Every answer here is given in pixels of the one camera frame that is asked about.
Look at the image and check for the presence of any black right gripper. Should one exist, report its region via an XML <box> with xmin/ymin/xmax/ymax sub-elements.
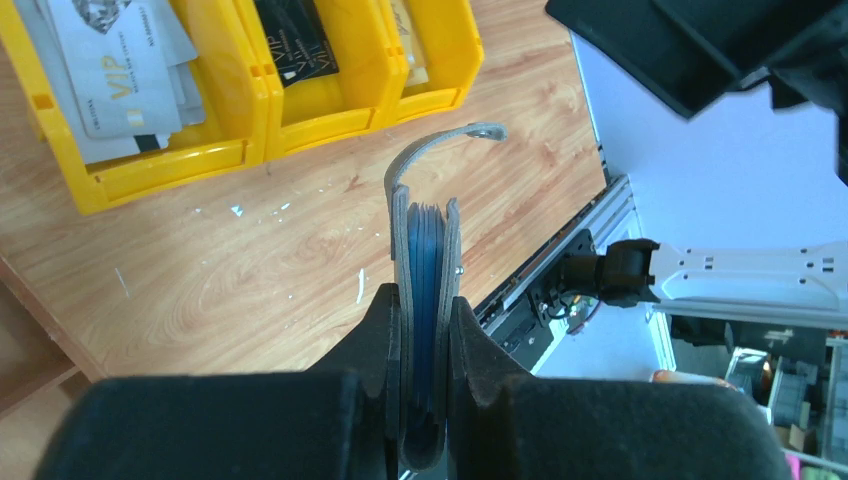
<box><xmin>545</xmin><ymin>0</ymin><xmax>847</xmax><ymax>181</ymax></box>

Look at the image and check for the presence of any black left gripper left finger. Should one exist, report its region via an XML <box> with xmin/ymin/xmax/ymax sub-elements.
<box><xmin>36</xmin><ymin>284</ymin><xmax>400</xmax><ymax>479</ymax></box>

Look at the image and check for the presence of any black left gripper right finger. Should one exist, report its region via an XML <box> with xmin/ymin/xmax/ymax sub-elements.
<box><xmin>447</xmin><ymin>297</ymin><xmax>791</xmax><ymax>479</ymax></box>

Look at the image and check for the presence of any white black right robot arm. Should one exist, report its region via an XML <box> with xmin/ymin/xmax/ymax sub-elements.
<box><xmin>545</xmin><ymin>1</ymin><xmax>847</xmax><ymax>329</ymax></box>

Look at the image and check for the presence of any yellow bin with gold cards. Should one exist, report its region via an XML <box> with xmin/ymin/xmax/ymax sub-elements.
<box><xmin>377</xmin><ymin>1</ymin><xmax>484</xmax><ymax>126</ymax></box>

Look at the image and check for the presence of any gold VIP card stack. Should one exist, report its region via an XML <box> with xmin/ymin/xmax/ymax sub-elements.
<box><xmin>390</xmin><ymin>0</ymin><xmax>429</xmax><ymax>88</ymax></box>

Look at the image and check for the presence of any yellow bin with black cards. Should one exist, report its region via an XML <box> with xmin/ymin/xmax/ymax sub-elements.
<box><xmin>235</xmin><ymin>1</ymin><xmax>408</xmax><ymax>160</ymax></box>

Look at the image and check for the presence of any black VIP card stack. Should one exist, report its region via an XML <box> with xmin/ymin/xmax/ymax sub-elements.
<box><xmin>254</xmin><ymin>0</ymin><xmax>339</xmax><ymax>87</ymax></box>

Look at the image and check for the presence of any yellow bin with silver cards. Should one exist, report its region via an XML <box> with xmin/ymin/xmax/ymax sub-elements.
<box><xmin>1</xmin><ymin>1</ymin><xmax>270</xmax><ymax>214</ymax></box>

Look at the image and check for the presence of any silver VIP card stack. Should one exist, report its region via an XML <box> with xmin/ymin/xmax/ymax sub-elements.
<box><xmin>15</xmin><ymin>1</ymin><xmax>206</xmax><ymax>165</ymax></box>

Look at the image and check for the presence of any wooden compartment tray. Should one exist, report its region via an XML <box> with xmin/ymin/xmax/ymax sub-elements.
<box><xmin>1</xmin><ymin>257</ymin><xmax>103</xmax><ymax>479</ymax></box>

